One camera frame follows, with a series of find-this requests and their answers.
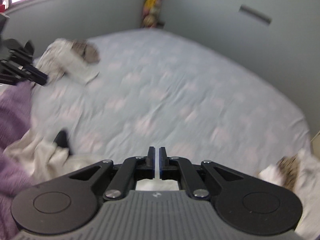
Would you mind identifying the white fluffy folded garment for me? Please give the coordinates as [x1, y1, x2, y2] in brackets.
[258, 149, 319, 239]

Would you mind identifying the purple fuzzy garment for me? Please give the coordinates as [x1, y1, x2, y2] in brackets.
[1, 81, 33, 239]

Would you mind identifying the blue pink-dotted bed blanket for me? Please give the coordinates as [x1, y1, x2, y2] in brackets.
[32, 29, 311, 175]

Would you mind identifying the grey wall vent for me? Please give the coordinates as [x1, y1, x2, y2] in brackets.
[239, 4, 272, 25]

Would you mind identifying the brown taupe garment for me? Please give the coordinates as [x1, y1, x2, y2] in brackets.
[72, 40, 100, 64]

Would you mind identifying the cream long sleeve garment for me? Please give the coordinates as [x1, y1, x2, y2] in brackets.
[35, 38, 99, 85]

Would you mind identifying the brown striped garment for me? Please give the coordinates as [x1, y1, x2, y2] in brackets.
[277, 154, 300, 192]

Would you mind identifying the cream white t-shirt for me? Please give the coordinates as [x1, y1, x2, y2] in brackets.
[3, 127, 178, 192]

